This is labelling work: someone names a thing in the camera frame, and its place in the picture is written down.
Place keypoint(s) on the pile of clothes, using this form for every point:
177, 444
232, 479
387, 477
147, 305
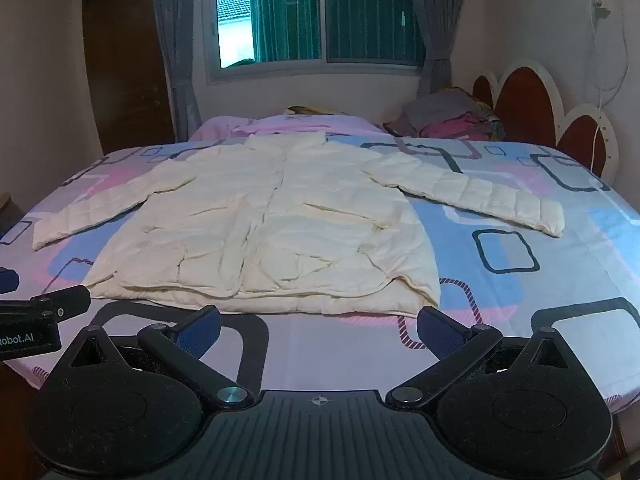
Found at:
445, 112

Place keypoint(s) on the wooden bedside table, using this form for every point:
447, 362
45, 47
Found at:
7, 212

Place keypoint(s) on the grey curtain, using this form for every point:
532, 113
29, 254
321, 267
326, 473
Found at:
435, 25
175, 35

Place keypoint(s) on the window with teal blinds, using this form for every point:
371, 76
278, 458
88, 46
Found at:
320, 15

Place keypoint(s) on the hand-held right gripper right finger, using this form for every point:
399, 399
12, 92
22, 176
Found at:
441, 334

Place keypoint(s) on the white wall socket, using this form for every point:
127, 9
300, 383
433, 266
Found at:
599, 2

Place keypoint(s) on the bed with patterned sheet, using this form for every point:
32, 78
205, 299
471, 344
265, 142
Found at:
515, 200

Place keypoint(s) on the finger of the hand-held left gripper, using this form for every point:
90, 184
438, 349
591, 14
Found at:
65, 300
7, 280

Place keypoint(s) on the white and brown headboard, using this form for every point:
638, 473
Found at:
525, 95

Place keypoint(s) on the brown wooden wardrobe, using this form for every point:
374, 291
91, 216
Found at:
125, 65

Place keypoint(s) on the white quilted puffer jacket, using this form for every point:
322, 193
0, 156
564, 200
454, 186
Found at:
280, 220

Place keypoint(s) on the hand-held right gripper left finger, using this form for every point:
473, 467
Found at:
200, 331

